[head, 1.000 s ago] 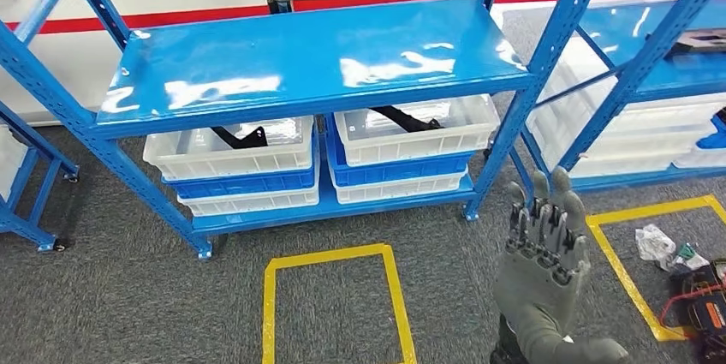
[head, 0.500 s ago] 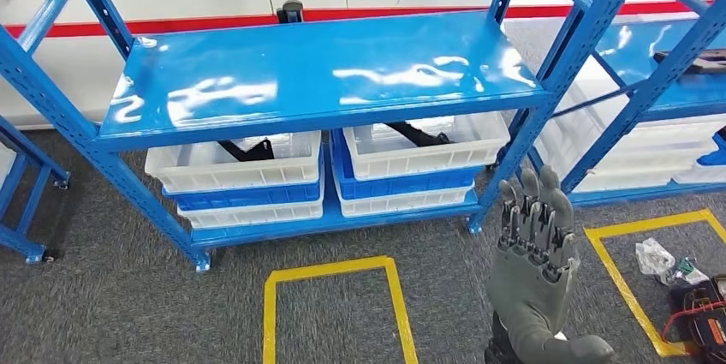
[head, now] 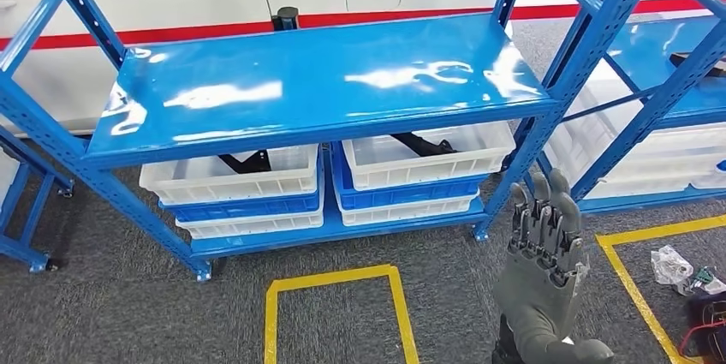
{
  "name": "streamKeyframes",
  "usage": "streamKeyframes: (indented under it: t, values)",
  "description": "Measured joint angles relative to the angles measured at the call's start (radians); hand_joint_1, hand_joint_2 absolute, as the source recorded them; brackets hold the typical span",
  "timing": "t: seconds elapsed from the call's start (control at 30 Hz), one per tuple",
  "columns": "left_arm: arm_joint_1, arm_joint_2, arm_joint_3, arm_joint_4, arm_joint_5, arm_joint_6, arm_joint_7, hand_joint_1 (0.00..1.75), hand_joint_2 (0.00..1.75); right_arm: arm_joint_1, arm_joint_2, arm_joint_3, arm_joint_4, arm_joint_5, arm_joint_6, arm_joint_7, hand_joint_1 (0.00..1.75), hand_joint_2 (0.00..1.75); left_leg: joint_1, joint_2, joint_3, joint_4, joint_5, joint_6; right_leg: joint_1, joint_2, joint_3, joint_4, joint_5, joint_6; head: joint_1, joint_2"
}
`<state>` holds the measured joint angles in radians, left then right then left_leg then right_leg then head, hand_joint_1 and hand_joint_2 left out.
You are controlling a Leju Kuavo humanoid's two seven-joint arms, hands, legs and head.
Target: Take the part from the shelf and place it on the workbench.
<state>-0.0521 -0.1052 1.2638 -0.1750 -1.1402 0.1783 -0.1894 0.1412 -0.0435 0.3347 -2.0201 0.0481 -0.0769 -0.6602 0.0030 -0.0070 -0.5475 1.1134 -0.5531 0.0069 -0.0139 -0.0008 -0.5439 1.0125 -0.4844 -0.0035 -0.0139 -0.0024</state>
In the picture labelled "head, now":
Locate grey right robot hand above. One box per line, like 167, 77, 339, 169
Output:
491, 168, 616, 364

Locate black curved trim part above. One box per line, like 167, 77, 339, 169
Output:
217, 149, 272, 176
390, 132, 458, 158

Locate blue metal shelf rack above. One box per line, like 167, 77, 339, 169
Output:
0, 125, 74, 273
513, 0, 726, 215
0, 0, 670, 283

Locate crumpled clear plastic wrap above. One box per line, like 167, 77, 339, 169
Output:
650, 245, 694, 287

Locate black orange tool bag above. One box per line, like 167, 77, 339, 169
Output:
677, 292, 726, 364

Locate black plastic plate bracket part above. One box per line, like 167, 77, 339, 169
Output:
669, 51, 726, 76

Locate black barrier post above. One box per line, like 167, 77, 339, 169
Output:
271, 6, 301, 32

